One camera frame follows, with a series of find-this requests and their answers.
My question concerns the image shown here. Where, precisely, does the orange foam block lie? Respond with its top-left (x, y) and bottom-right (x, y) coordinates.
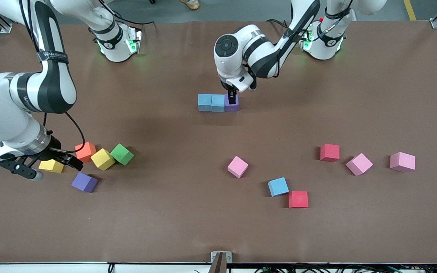
top-left (75, 142), bottom-right (97, 163)

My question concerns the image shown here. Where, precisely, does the purple foam block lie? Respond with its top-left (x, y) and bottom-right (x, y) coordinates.
top-left (225, 94), bottom-right (239, 113)
top-left (71, 172), bottom-right (98, 193)

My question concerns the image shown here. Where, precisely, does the green foam block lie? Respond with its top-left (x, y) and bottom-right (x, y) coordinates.
top-left (110, 143), bottom-right (135, 166)

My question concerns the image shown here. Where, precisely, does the pink foam block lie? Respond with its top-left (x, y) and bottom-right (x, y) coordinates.
top-left (389, 152), bottom-right (416, 173)
top-left (346, 153), bottom-right (374, 176)
top-left (228, 156), bottom-right (249, 179)

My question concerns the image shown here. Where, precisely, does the metal table edge bracket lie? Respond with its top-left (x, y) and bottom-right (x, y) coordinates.
top-left (208, 251), bottom-right (233, 273)

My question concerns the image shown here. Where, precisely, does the blue foam block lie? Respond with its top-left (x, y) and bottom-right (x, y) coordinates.
top-left (268, 177), bottom-right (289, 197)
top-left (198, 94), bottom-right (212, 112)
top-left (211, 94), bottom-right (225, 113)

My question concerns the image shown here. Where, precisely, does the yellow foam block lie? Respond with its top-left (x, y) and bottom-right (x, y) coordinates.
top-left (91, 148), bottom-right (116, 171)
top-left (38, 159), bottom-right (64, 174)

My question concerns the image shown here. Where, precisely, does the red foam block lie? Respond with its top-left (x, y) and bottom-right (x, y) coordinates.
top-left (289, 191), bottom-right (309, 209)
top-left (320, 144), bottom-right (340, 163)

